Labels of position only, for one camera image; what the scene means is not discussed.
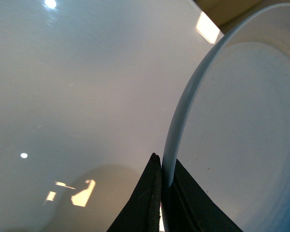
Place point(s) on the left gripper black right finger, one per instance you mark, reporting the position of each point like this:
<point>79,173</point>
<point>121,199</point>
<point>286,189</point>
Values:
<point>187,208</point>

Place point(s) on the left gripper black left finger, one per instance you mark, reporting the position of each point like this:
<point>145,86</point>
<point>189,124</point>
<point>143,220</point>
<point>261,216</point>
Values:
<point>142,211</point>

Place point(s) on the white round plate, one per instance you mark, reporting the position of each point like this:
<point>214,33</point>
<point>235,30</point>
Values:
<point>231,127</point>

